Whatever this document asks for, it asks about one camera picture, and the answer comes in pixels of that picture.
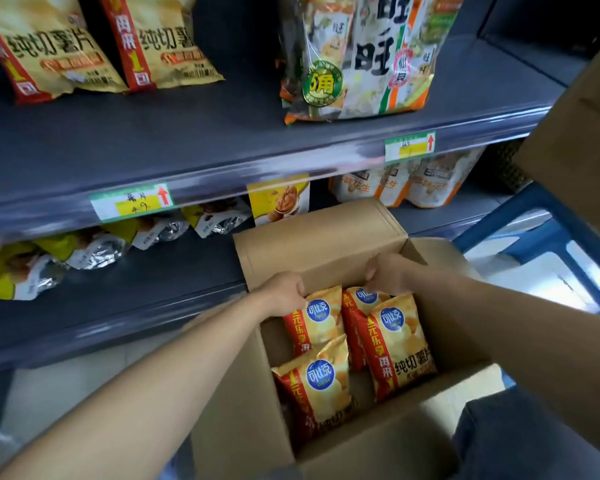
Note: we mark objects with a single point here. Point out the person's left forearm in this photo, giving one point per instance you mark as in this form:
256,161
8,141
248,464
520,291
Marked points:
130,404

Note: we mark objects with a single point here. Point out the yellow silver nut pouch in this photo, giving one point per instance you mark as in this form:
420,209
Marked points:
10,274
155,232
277,202
220,219

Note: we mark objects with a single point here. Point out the person's left hand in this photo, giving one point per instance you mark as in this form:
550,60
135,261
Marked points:
282,294

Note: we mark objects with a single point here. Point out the person's blue trouser leg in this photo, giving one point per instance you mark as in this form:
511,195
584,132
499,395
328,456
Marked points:
520,439

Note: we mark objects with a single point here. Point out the white orange nut pouch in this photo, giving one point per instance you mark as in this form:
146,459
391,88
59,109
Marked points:
440,179
355,187
395,187

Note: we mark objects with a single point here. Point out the blue plastic stool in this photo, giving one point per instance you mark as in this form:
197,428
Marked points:
555,214

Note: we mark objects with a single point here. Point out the plain brown cardboard box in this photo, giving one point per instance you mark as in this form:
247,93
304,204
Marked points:
240,424

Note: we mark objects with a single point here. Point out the dark grey metal shelf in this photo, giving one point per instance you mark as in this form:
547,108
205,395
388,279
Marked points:
530,44
180,134

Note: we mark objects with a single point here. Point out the person's right hand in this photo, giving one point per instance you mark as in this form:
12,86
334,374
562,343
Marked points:
392,272

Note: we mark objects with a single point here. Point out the person's right forearm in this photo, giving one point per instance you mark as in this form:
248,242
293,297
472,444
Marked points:
530,344

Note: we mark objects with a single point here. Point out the yellow green price label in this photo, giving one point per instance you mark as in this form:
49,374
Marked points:
130,203
410,147

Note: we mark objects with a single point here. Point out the orange rice cracker bag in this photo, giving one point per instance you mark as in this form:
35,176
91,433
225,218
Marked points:
375,54

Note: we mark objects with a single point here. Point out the yellow clear snack packet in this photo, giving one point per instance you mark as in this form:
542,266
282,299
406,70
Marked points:
90,252

